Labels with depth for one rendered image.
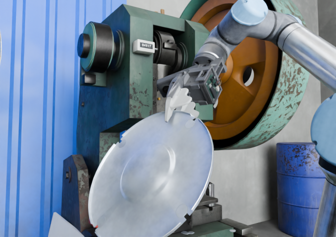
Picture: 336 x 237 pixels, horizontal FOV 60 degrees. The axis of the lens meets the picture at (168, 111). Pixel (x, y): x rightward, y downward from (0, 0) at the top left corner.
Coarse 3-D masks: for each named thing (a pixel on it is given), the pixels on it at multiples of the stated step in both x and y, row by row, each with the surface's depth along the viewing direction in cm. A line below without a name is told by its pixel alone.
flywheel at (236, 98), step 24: (216, 0) 145; (264, 0) 125; (216, 24) 149; (240, 48) 135; (264, 48) 123; (240, 72) 136; (264, 72) 118; (240, 96) 134; (264, 96) 118; (216, 120) 147; (240, 120) 128
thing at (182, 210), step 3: (183, 204) 47; (177, 207) 48; (180, 207) 47; (183, 207) 47; (186, 207) 47; (177, 210) 47; (180, 210) 47; (183, 210) 46; (186, 210) 46; (177, 213) 47; (180, 213) 46; (183, 213) 46; (180, 216) 46
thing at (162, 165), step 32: (160, 128) 62; (192, 128) 57; (128, 160) 62; (160, 160) 56; (192, 160) 52; (96, 192) 61; (128, 192) 55; (160, 192) 51; (192, 192) 48; (96, 224) 56; (128, 224) 51; (160, 224) 47
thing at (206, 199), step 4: (204, 196) 104; (208, 196) 104; (200, 200) 98; (204, 200) 98; (208, 200) 98; (212, 200) 99; (216, 200) 100; (200, 204) 96; (204, 204) 97; (184, 216) 107; (188, 216) 108; (188, 220) 108; (184, 224) 107; (188, 224) 107; (180, 228) 106; (184, 228) 107; (188, 228) 108; (172, 232) 104
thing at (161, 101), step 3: (159, 93) 115; (159, 96) 115; (159, 99) 114; (162, 99) 116; (165, 99) 117; (159, 102) 115; (162, 102) 116; (159, 105) 115; (162, 105) 116; (159, 108) 115; (162, 108) 116; (159, 111) 115
